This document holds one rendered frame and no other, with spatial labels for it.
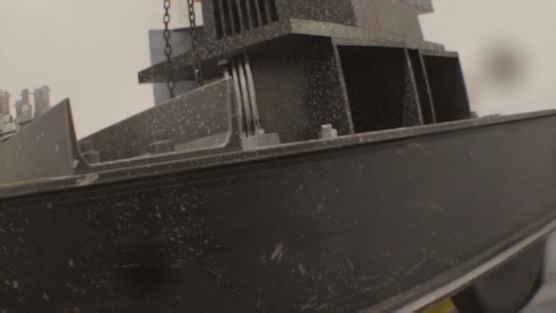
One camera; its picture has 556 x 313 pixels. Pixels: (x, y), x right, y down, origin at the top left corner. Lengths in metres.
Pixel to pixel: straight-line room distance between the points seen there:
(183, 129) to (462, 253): 0.52
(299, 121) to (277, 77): 0.11
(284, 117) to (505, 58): 1.30
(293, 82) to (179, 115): 0.71
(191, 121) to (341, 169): 0.21
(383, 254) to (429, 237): 0.11
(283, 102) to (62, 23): 2.43
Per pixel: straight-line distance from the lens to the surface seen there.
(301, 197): 0.86
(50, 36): 3.74
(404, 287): 0.99
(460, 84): 1.89
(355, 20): 1.52
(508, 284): 2.16
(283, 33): 1.32
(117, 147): 0.95
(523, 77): 2.58
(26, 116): 1.09
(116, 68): 3.87
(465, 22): 2.73
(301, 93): 1.48
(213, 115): 0.75
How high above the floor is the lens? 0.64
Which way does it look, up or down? 1 degrees up
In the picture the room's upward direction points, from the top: 10 degrees counter-clockwise
